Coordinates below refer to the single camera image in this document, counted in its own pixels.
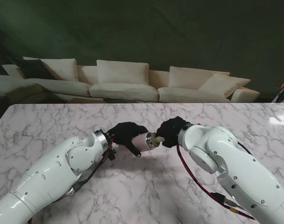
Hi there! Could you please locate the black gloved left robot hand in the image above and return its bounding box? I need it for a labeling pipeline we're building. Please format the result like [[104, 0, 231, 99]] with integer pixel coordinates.
[[108, 121, 148, 158]]

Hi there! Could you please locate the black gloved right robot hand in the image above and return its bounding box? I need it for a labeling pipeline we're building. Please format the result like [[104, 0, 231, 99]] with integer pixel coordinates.
[[156, 116, 191, 148]]

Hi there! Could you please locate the sponge cup brush red handle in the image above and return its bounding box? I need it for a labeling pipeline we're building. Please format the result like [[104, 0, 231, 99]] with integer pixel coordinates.
[[150, 132, 166, 147]]

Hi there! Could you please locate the pink thermos bottle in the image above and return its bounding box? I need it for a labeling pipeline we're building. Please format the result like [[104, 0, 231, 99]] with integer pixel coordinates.
[[131, 132, 160, 154]]

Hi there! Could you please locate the cream fabric sofa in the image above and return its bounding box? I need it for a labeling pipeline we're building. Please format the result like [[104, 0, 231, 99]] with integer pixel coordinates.
[[0, 56, 261, 104]]

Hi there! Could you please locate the cream sofa cushion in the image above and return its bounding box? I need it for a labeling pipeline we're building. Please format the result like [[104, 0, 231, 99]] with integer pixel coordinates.
[[22, 56, 77, 82], [199, 72, 251, 98], [167, 66, 231, 91], [96, 59, 150, 86]]

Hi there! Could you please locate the dark brown sofa cushion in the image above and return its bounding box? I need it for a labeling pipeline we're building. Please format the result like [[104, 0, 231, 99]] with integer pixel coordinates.
[[7, 56, 56, 80]]

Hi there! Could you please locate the black stand with orange clamp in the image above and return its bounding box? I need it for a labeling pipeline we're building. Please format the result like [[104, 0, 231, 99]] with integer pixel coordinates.
[[271, 78, 284, 103]]

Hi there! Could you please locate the red black right arm cable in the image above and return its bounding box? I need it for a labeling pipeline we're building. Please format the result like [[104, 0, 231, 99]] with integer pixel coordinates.
[[176, 142, 258, 221]]

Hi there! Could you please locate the red black arm cable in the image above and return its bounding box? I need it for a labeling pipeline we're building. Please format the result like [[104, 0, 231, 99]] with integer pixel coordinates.
[[27, 139, 114, 224], [176, 142, 258, 221]]

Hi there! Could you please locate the red black left arm cable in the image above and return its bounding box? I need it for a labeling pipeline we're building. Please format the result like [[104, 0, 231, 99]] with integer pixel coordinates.
[[27, 139, 114, 224]]

